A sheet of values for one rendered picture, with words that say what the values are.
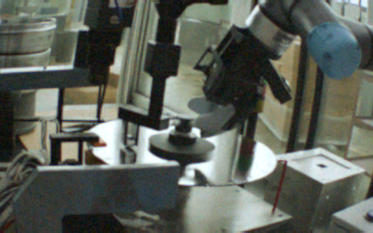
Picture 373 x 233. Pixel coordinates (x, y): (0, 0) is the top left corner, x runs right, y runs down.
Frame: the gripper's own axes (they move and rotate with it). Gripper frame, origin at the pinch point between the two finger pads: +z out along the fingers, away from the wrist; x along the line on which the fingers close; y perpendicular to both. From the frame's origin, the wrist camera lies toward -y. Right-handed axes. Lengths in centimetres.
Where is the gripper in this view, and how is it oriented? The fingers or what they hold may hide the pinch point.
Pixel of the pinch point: (208, 131)
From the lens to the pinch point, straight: 85.5
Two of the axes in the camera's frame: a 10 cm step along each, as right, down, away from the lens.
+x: 2.6, 7.1, -6.5
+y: -8.3, -1.7, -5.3
